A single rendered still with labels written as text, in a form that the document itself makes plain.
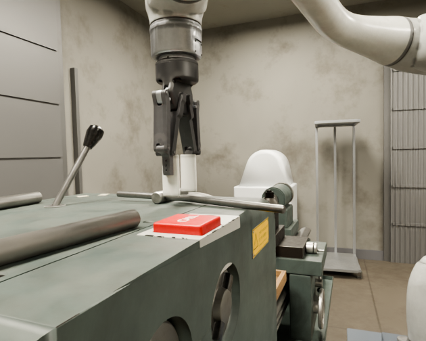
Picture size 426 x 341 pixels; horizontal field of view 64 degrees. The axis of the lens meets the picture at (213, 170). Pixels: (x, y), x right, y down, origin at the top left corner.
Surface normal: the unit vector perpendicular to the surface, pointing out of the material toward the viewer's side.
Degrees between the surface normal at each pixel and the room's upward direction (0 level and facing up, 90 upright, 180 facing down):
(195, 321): 90
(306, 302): 90
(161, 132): 86
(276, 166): 90
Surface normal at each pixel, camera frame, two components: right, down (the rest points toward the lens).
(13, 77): 0.94, 0.00
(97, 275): -0.03, -1.00
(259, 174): -0.35, 0.05
